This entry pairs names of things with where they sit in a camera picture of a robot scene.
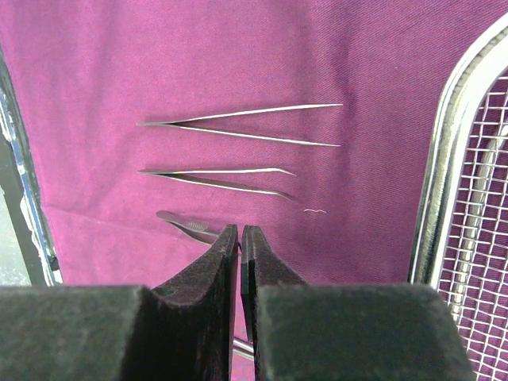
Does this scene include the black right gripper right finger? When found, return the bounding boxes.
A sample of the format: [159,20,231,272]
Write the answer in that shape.
[241,225,475,380]

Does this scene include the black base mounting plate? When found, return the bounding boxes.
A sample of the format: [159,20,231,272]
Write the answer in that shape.
[1,55,63,287]

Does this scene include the steel tweezers front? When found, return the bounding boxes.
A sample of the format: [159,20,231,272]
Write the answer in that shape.
[138,103,342,148]

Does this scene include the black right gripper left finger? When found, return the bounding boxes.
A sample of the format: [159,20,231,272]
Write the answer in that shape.
[1,225,238,380]

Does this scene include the steel tweezers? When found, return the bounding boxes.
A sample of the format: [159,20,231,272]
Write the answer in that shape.
[138,167,296,202]
[138,103,342,148]

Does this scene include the steel scalpel handle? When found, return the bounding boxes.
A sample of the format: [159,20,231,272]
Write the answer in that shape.
[156,210,254,360]

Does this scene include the purple cloth wrap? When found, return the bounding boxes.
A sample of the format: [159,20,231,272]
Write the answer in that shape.
[0,0,508,381]

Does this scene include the metal mesh tray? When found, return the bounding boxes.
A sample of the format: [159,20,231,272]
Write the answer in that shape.
[408,17,507,380]

